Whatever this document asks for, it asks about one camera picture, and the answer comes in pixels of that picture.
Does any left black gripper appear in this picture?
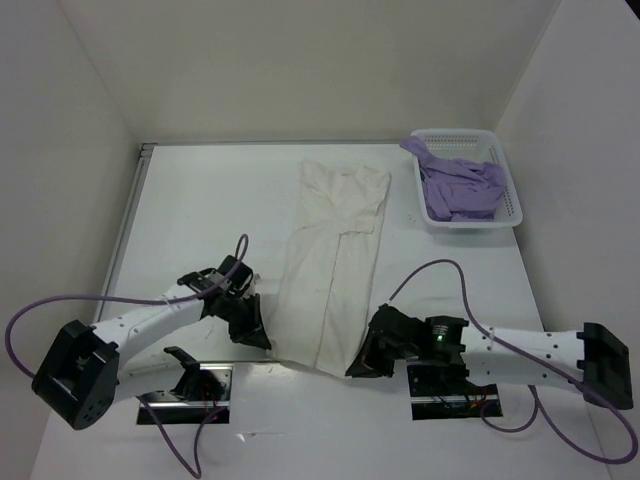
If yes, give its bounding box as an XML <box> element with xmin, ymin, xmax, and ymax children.
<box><xmin>218</xmin><ymin>291</ymin><xmax>271</xmax><ymax>350</ymax></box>

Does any white t shirt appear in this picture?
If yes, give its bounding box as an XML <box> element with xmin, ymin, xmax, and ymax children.
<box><xmin>267</xmin><ymin>161</ymin><xmax>391</xmax><ymax>378</ymax></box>

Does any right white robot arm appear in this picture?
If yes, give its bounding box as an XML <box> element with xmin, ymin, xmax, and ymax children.
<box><xmin>345</xmin><ymin>304</ymin><xmax>634</xmax><ymax>410</ymax></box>

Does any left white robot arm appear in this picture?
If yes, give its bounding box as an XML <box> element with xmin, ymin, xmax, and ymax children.
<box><xmin>31</xmin><ymin>255</ymin><xmax>271</xmax><ymax>430</ymax></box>

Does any purple t shirt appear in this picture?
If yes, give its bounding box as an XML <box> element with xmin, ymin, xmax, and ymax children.
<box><xmin>399</xmin><ymin>136</ymin><xmax>507</xmax><ymax>222</ymax></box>

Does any white plastic basket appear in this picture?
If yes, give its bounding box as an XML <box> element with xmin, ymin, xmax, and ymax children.
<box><xmin>409</xmin><ymin>129</ymin><xmax>523</xmax><ymax>234</ymax></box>

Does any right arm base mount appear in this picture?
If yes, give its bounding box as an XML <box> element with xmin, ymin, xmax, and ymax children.
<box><xmin>407</xmin><ymin>364</ymin><xmax>502</xmax><ymax>421</ymax></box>

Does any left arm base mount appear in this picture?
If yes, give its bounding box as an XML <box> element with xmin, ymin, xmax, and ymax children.
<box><xmin>132</xmin><ymin>346</ymin><xmax>233</xmax><ymax>425</ymax></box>

